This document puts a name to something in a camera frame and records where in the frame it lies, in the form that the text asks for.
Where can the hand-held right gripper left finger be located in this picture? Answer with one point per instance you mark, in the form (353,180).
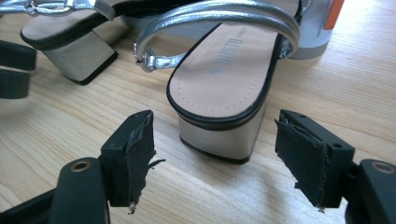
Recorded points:
(127,155)

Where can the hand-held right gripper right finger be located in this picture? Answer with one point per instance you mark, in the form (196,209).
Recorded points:
(314,155)

